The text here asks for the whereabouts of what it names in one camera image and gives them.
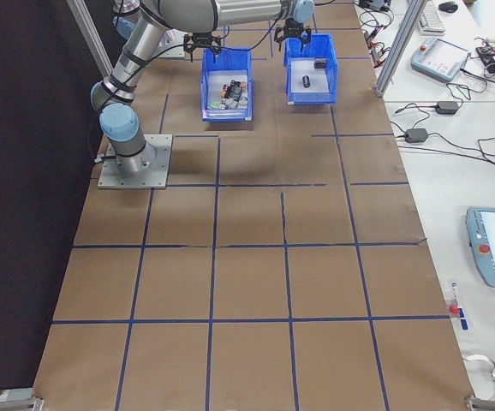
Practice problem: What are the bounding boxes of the white foam bin liner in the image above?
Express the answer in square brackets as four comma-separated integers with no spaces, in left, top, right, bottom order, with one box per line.
[289,57,331,93]

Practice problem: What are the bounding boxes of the blue storage bin with buttons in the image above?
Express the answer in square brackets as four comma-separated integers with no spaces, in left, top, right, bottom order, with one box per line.
[199,45,255,123]

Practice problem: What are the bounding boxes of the white keyboard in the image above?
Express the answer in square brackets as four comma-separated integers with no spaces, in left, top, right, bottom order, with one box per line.
[417,0,446,35]

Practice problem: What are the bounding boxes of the pile of small items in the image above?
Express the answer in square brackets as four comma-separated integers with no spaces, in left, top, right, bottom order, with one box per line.
[206,68,248,111]

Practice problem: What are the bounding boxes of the black power adapter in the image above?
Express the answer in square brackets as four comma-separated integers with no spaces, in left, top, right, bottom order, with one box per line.
[435,100,461,116]
[403,127,429,144]

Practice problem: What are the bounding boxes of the thin black desk cable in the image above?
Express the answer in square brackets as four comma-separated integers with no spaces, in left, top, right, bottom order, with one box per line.
[446,70,488,104]

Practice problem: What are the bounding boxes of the white square base plate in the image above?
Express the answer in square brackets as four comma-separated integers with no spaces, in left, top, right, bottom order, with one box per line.
[97,134,174,190]
[157,28,188,59]

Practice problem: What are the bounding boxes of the blue storage bin with capacitors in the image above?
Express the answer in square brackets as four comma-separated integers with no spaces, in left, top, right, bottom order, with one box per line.
[282,33,339,107]

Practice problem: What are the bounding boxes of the black adapter cable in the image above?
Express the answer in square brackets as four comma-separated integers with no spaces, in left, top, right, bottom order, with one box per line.
[391,123,495,175]
[395,101,438,115]

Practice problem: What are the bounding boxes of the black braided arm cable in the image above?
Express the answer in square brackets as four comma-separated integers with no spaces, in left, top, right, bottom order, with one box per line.
[86,121,108,166]

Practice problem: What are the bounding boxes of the aluminium table edge rail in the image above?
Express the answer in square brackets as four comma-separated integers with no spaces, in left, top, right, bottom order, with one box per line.
[0,387,44,411]
[464,394,495,411]

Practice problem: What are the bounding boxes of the black frame cover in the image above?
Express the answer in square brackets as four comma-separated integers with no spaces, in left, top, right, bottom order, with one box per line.
[0,0,118,393]

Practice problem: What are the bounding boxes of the black electronics board with wires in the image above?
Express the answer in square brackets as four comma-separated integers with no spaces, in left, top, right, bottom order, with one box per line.
[474,42,495,76]

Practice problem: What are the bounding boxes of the aluminium profile post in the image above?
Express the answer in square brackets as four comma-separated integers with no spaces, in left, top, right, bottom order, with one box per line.
[374,0,429,98]

